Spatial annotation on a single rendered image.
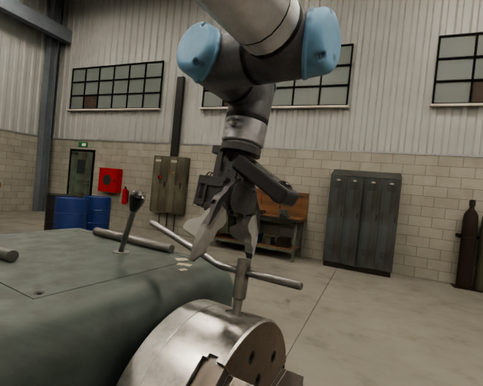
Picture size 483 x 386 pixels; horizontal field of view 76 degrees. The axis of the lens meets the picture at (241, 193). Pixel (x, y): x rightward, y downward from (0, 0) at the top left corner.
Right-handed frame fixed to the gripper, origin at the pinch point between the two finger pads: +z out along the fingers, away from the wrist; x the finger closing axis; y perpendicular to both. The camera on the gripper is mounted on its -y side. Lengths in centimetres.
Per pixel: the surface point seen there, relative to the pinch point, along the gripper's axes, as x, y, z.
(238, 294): 0.9, -4.1, 3.7
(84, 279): 12.9, 18.4, 7.3
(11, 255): 18.5, 34.5, 7.2
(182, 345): 9.7, -3.0, 10.1
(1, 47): -188, 1097, -355
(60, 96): -368, 1103, -287
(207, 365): 9.3, -7.3, 10.9
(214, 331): 6.2, -5.0, 8.1
